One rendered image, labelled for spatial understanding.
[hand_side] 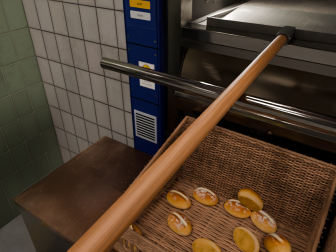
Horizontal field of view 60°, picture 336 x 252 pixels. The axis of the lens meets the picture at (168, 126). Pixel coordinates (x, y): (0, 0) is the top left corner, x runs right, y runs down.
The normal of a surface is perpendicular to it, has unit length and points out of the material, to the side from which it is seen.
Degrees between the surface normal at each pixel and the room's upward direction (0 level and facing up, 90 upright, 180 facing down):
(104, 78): 90
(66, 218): 0
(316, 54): 90
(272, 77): 70
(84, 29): 90
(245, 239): 49
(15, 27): 90
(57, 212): 0
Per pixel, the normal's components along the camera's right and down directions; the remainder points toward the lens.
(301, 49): -0.54, 0.46
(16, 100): 0.84, 0.30
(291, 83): -0.51, 0.15
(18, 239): 0.00, -0.84
